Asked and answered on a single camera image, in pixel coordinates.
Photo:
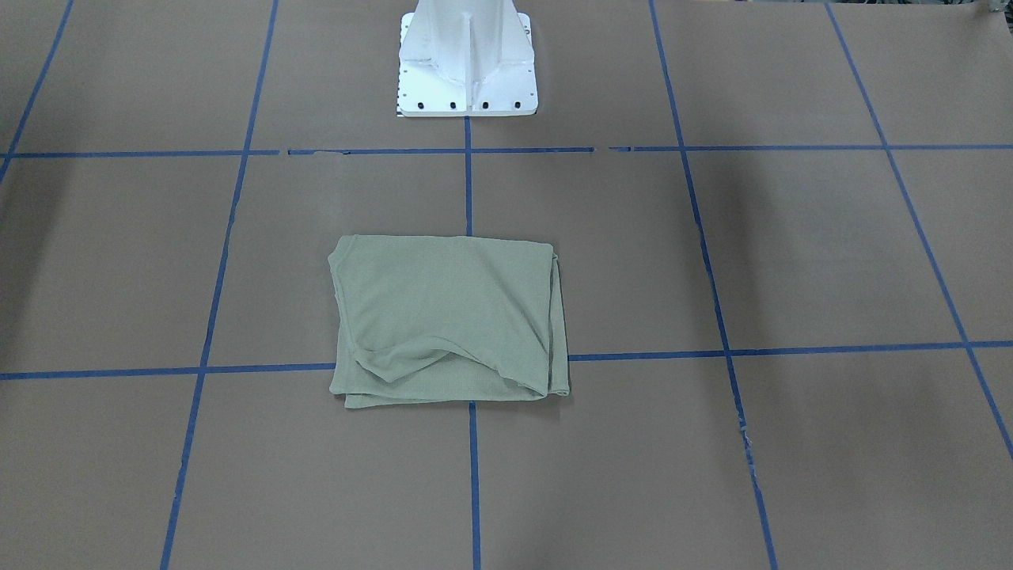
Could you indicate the olive green long-sleeve shirt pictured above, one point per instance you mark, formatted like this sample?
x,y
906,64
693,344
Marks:
x,y
439,319

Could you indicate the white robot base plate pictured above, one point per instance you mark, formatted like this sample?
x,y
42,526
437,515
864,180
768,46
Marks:
x,y
466,59

